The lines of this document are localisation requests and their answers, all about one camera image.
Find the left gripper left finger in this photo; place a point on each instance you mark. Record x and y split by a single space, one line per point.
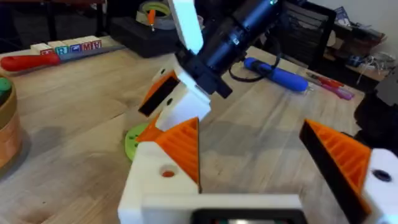
149 168

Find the red toy vegetable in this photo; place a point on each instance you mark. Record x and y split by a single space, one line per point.
28 61

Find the upright flat wrist plate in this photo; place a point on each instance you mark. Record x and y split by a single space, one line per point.
186 21

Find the cluttered side shelf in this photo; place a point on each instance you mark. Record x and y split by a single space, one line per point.
357 40

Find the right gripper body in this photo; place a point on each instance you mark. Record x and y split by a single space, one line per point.
230 40

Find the black box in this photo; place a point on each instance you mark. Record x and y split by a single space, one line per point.
140 37

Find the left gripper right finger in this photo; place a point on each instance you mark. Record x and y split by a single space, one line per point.
345 155

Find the roll of tape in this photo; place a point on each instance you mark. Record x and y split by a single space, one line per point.
161 15

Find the pink and red pens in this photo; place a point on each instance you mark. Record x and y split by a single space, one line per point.
334 87

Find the tub with toys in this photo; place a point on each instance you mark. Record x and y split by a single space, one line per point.
7 130

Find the letter blocks on grey board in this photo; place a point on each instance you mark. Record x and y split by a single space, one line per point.
71 46

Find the black chair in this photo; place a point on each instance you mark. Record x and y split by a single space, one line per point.
303 31

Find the green disc with holes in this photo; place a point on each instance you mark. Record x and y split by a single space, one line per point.
132 143

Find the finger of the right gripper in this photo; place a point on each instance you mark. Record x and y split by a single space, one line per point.
157 93
183 107

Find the blue electric screwdriver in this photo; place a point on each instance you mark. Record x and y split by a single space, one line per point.
280 76

